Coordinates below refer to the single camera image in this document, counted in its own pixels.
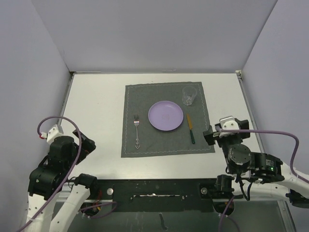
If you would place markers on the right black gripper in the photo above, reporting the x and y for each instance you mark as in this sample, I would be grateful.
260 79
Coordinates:
209 136

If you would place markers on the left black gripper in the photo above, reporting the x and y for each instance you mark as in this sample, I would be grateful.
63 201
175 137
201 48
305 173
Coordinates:
87 146

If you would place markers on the yellow green knife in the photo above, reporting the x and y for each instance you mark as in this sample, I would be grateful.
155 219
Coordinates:
190 128

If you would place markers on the purple plastic plate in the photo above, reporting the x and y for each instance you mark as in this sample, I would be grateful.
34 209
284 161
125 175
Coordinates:
165 115

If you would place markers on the ornate silver fork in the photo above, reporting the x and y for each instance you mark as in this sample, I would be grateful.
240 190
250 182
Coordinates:
136 123

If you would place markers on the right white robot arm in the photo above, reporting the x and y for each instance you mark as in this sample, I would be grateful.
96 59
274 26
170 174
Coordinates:
260 170

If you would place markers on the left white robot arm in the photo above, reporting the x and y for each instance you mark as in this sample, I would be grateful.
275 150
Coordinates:
44 183

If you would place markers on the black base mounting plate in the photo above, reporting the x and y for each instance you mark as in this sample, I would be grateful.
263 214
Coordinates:
163 195

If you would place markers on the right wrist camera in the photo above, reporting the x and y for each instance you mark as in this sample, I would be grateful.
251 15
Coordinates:
228 123

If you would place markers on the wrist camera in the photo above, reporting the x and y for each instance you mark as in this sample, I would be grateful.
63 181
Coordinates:
228 123
54 132

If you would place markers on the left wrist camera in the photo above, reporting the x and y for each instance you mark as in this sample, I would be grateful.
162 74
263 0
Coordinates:
54 132

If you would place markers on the aluminium frame rail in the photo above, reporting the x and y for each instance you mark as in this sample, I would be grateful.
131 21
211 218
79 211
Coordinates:
93 208

